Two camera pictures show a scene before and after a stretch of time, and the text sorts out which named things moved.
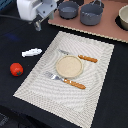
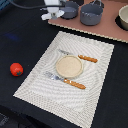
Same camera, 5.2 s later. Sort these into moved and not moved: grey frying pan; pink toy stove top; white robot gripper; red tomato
Moved: white robot gripper
Not moved: red tomato; grey frying pan; pink toy stove top
